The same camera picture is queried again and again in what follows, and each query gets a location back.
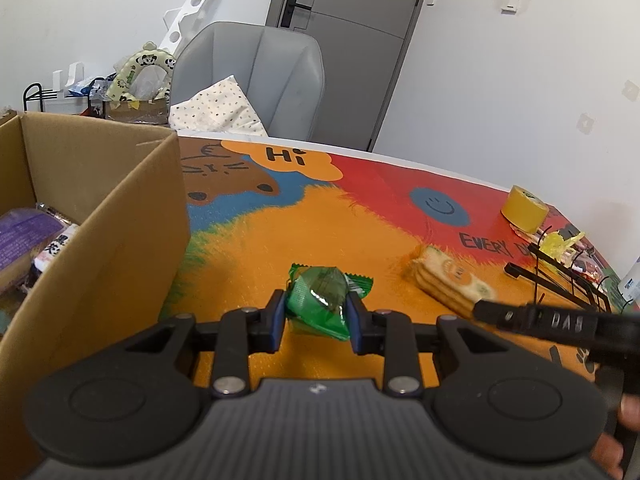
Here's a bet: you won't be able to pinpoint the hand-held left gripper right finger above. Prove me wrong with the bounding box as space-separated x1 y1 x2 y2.
347 290 507 398

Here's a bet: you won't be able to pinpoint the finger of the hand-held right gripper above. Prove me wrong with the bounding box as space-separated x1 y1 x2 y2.
472 299 529 334

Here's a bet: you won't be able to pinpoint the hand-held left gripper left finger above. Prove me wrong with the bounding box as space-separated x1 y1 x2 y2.
122 289 288 398

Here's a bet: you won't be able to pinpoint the green candy packet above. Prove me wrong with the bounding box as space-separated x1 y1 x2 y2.
284 262 375 342

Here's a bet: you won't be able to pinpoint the long cracker packet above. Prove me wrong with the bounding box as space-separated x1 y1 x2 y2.
410 245 497 320

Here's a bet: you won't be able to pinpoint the purple bread packet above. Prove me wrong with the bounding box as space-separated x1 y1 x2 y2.
0 203 81 294

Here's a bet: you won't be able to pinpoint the person's right hand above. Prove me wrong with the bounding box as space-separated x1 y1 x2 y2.
592 394 640 479

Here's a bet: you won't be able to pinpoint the dark printed snack packets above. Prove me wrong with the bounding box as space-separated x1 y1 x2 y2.
570 240 609 282

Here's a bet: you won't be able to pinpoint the white spray bottle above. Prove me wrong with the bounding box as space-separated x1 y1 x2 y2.
617 254 640 304

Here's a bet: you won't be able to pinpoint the yellow snack packets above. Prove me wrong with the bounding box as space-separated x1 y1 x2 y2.
537 227 586 259

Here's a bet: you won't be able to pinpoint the yellow tape roll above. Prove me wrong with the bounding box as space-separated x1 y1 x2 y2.
501 184 549 234

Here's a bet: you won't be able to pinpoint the white dotted pillow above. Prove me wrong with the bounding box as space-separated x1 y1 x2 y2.
168 74 269 137

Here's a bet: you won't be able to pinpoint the grey chair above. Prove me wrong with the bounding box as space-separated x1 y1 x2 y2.
169 20 326 142

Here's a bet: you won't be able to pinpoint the taped cardboard box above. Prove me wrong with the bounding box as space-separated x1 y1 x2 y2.
102 99 171 127

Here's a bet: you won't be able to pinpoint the grey door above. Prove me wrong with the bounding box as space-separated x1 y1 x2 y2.
264 0 436 154

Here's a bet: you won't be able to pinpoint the blue and white bags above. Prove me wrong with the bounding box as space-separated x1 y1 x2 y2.
64 77 107 99

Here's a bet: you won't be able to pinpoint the white perforated board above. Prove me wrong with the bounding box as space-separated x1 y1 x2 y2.
162 0 227 57

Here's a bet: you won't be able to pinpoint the black shoe rack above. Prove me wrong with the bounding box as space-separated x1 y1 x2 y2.
22 82 54 114

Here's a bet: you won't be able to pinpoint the black wire rack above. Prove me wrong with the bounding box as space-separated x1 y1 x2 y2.
503 230 624 312

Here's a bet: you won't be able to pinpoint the panda print inflatable ring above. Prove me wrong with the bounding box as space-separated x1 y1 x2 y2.
105 41 176 104

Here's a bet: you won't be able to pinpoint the black door handle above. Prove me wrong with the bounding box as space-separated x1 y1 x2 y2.
280 0 314 29

